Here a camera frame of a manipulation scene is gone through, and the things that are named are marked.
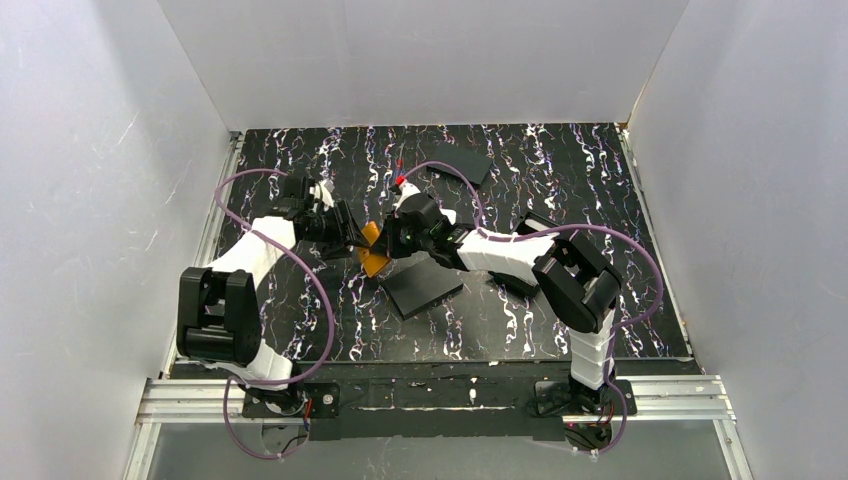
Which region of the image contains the orange leather card holder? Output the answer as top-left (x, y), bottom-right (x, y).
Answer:
top-left (356, 221), bottom-right (391, 278)

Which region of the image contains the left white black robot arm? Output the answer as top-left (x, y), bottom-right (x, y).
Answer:
top-left (176, 175), bottom-right (367, 391)

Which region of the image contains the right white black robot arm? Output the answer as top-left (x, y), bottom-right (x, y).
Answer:
top-left (371, 179), bottom-right (624, 391)

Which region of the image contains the flat black box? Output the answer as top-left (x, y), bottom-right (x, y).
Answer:
top-left (427, 143), bottom-right (494, 187)

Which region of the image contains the open black plastic box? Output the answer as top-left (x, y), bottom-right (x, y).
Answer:
top-left (489, 211), bottom-right (562, 299)

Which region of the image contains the black network switch box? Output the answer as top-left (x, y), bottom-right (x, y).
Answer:
top-left (380, 258), bottom-right (464, 320)

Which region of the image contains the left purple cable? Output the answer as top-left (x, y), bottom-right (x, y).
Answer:
top-left (213, 168), bottom-right (338, 461)

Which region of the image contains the left aluminium side rail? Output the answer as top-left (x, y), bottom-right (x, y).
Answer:
top-left (157, 131), bottom-right (245, 380)

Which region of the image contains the aluminium front frame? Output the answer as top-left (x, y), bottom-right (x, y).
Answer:
top-left (124, 373), bottom-right (753, 479)

